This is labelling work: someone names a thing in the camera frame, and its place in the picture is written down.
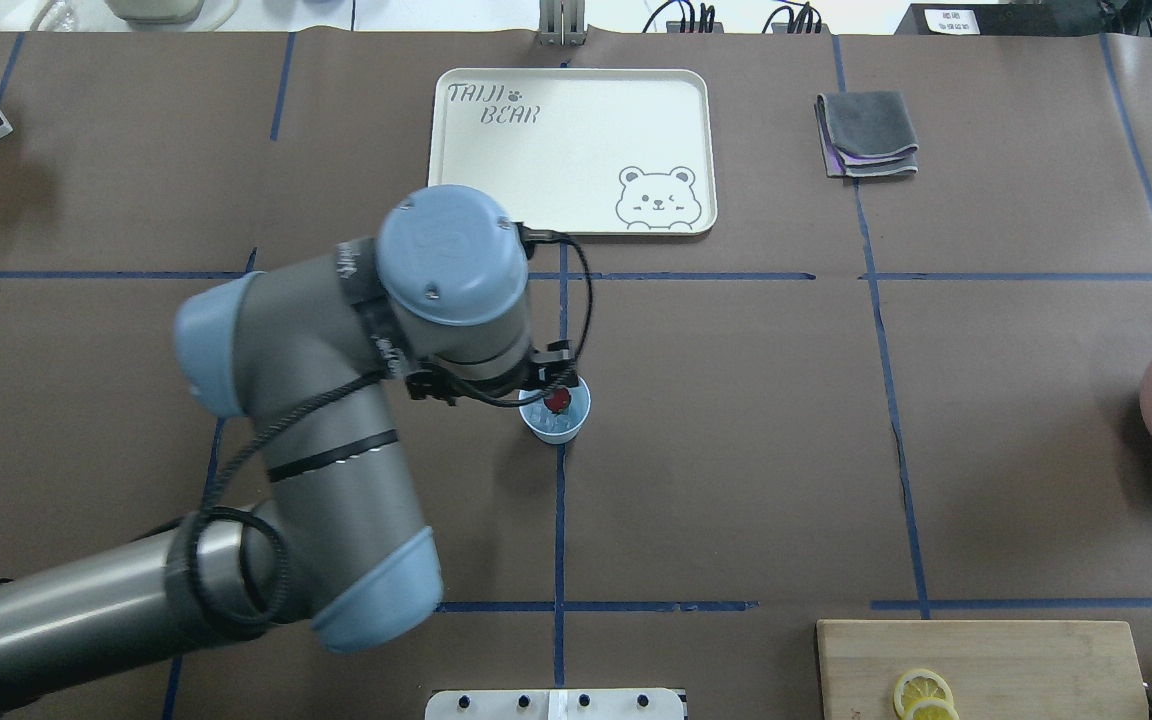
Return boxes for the cream bear tray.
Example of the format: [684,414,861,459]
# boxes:
[429,68,718,237]

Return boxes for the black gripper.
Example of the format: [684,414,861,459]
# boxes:
[406,340,577,406]

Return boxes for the red strawberry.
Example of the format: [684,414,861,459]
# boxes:
[543,386,573,415]

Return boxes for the white post base plate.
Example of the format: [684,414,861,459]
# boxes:
[424,687,690,719]

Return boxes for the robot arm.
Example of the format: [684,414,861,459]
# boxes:
[0,184,582,715]

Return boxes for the lemon slices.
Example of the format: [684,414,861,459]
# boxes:
[892,667,960,719]

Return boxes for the light blue cup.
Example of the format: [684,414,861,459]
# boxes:
[518,377,591,445]

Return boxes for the grey folded cloth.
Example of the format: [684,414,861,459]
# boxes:
[814,91,919,179]

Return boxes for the aluminium frame post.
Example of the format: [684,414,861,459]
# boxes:
[538,0,588,47]

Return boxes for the clear ice cube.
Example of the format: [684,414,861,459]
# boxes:
[521,402,582,437]

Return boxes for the wooden cutting board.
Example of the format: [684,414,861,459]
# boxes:
[814,619,1149,719]

